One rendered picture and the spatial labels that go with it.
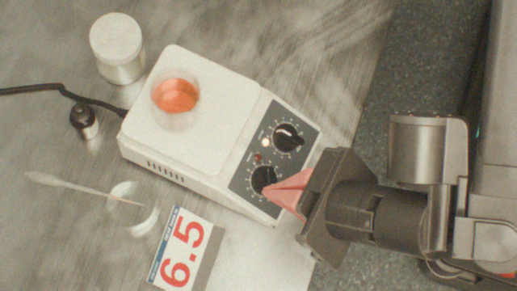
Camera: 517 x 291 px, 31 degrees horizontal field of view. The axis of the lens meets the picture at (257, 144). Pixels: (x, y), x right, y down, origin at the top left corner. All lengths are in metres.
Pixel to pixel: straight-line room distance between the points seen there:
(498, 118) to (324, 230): 0.19
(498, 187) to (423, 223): 0.07
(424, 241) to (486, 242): 0.06
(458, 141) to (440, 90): 1.18
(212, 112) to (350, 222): 0.25
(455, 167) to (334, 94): 0.35
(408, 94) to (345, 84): 0.84
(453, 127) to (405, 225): 0.09
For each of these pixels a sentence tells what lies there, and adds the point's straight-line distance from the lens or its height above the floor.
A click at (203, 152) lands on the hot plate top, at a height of 0.84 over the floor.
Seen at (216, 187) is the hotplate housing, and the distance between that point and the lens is 1.03.
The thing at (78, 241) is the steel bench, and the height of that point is 0.75.
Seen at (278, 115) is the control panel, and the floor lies 0.81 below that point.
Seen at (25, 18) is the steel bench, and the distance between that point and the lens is 1.19.
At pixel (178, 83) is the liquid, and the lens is 0.99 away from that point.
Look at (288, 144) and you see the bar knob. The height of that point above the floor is 0.80.
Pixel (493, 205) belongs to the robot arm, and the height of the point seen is 1.06.
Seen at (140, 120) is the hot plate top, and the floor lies 0.84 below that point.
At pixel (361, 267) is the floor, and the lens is 1.86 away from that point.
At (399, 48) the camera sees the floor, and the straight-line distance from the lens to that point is 2.01.
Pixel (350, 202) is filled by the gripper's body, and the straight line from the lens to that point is 0.85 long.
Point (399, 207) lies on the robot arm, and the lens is 0.83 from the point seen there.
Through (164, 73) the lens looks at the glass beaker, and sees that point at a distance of 0.98.
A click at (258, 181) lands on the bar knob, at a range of 1.04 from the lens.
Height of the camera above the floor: 1.80
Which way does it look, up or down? 72 degrees down
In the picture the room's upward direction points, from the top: 8 degrees clockwise
